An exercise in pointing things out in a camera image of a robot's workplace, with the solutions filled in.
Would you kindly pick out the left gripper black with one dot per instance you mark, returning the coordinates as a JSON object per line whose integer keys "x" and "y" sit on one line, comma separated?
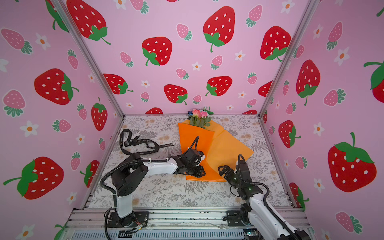
{"x": 201, "y": 170}

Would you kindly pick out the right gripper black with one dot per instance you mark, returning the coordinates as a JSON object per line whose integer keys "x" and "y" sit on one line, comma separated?
{"x": 226, "y": 175}

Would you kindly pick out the orange wrapping paper sheet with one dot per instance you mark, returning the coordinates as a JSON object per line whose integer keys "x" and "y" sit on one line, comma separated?
{"x": 218, "y": 145}

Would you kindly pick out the pink fake rose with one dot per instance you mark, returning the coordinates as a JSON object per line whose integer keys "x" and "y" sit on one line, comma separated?
{"x": 204, "y": 120}
{"x": 195, "y": 119}

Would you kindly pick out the white fake rose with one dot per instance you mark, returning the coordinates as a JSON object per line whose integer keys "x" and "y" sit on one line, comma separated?
{"x": 207, "y": 110}

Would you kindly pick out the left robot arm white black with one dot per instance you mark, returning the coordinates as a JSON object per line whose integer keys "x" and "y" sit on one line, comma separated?
{"x": 124, "y": 179}

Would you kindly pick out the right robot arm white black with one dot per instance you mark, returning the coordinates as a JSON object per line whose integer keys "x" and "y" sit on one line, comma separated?
{"x": 256, "y": 211}

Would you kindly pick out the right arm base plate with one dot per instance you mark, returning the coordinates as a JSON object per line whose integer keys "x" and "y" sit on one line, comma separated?
{"x": 237, "y": 218}

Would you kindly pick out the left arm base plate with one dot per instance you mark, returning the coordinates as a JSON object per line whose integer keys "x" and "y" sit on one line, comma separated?
{"x": 133, "y": 220}

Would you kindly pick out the right corner aluminium post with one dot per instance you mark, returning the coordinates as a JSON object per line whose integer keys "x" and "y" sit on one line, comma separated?
{"x": 296, "y": 38}

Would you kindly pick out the corner aluminium post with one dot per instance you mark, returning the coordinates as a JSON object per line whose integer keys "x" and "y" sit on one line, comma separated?
{"x": 78, "y": 38}
{"x": 296, "y": 38}

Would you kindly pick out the left corner aluminium post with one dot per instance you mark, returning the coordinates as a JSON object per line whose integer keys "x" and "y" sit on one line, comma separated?
{"x": 78, "y": 38}

